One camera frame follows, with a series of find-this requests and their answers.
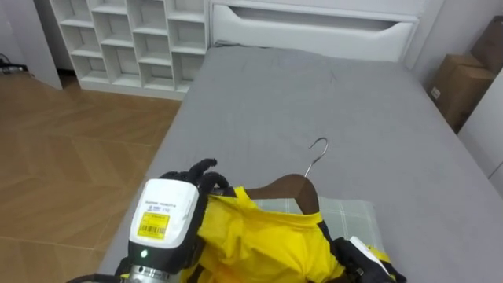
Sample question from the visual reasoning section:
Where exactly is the grey bed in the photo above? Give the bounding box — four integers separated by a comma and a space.
97, 0, 503, 283

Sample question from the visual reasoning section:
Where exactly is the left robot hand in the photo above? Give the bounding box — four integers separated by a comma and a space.
126, 158, 231, 274

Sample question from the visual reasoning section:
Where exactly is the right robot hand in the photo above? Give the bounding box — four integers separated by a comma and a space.
332, 235, 408, 283

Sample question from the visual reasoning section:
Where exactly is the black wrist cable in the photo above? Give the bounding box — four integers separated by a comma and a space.
64, 272, 129, 283

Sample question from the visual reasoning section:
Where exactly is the light brown cardboard box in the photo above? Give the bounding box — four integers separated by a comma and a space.
427, 53, 497, 134

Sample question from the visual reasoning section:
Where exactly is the yellow and black garment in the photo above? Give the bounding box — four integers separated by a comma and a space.
179, 186, 394, 283

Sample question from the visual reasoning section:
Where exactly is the dark brown cardboard box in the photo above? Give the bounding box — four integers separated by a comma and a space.
470, 15, 503, 76

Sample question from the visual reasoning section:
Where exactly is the white cube shelf unit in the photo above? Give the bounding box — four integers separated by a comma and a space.
48, 0, 210, 101

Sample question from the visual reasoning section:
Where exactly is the black power strip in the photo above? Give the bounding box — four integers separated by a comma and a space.
0, 53, 29, 76

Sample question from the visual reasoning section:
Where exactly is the brown wooden clothes hanger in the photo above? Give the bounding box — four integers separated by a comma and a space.
234, 137, 329, 216

